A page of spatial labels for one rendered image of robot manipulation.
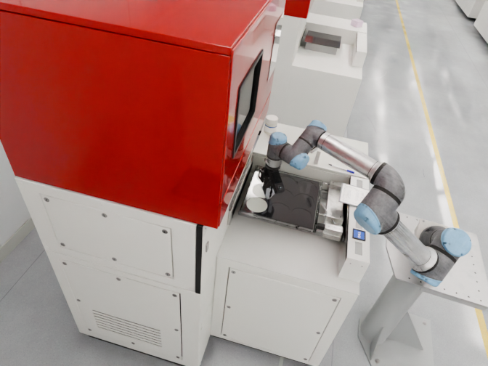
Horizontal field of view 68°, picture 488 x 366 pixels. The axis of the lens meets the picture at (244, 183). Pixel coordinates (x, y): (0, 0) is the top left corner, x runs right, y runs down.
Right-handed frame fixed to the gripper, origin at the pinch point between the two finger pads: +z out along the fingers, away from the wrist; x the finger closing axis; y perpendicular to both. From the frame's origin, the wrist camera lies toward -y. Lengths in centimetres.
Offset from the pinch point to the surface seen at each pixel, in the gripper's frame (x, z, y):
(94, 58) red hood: 70, -81, -11
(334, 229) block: -18.2, 0.5, -28.7
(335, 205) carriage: -31.2, 3.3, -14.3
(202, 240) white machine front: 48, -24, -30
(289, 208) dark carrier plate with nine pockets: -6.3, 1.3, -8.9
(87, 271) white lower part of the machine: 86, 16, 3
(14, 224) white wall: 127, 76, 104
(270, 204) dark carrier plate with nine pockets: 0.8, 1.3, -3.0
